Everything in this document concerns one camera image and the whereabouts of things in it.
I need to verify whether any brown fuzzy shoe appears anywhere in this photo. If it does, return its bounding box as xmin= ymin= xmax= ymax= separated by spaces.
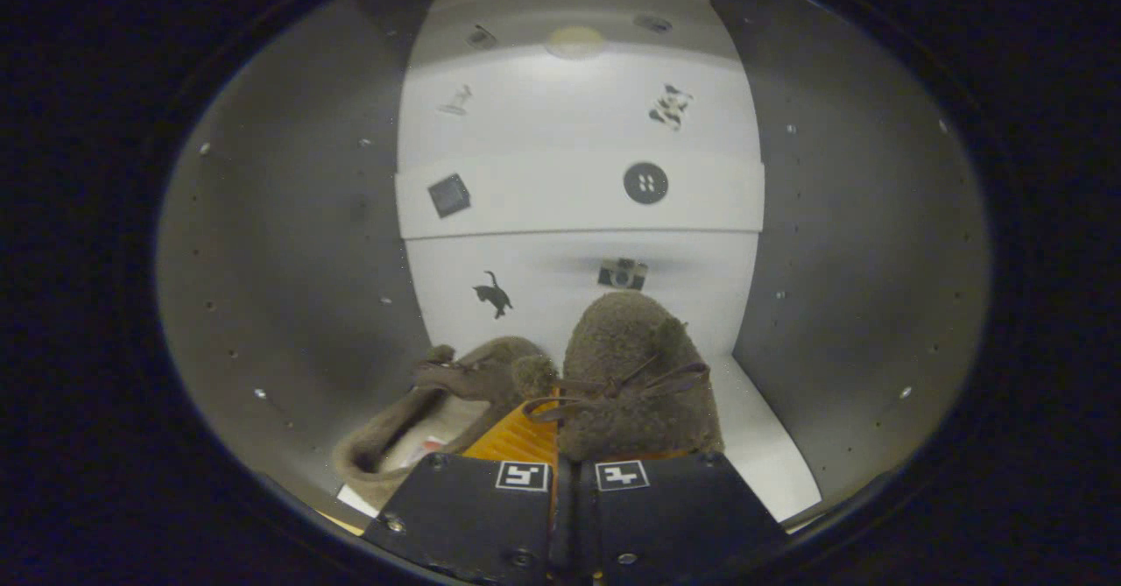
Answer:
xmin=524 ymin=291 xmax=726 ymax=464
xmin=333 ymin=336 xmax=559 ymax=510

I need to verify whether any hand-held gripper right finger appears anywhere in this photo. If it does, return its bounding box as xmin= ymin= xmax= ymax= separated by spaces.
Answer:
xmin=560 ymin=450 xmax=789 ymax=585

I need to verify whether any dark grey shoe cabinet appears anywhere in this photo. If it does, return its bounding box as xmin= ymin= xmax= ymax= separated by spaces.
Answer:
xmin=156 ymin=0 xmax=992 ymax=534

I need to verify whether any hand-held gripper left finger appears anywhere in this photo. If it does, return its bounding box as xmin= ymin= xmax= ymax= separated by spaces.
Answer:
xmin=361 ymin=385 xmax=561 ymax=585

